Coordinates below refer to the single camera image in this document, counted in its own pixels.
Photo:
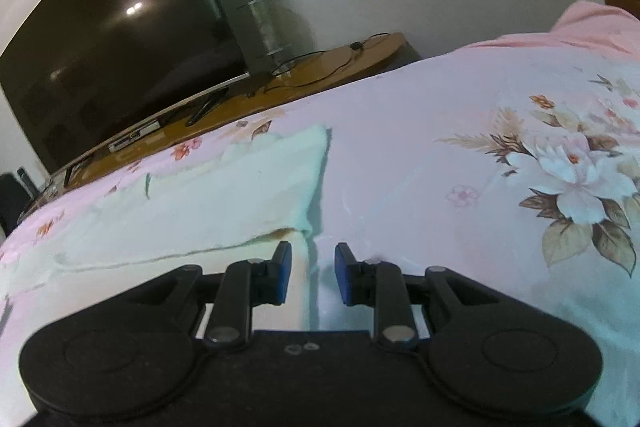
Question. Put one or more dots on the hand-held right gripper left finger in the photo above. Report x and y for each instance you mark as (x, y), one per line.
(284, 272)

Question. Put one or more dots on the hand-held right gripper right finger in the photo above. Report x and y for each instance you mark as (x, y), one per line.
(342, 274)

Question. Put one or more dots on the mint green cloth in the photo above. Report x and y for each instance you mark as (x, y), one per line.
(225, 187)

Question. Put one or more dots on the pink floral bed sheet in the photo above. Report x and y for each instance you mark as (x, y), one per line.
(425, 132)

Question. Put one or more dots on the black television stand foot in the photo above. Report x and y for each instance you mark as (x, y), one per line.
(205, 109)

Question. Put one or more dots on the small silver device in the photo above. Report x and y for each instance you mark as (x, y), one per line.
(135, 134)

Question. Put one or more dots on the wooden television cabinet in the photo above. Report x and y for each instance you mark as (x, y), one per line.
(320, 67)

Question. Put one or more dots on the black flat screen television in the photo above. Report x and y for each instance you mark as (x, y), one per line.
(110, 32)

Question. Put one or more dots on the plain pink pillow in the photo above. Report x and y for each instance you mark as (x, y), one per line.
(590, 27)

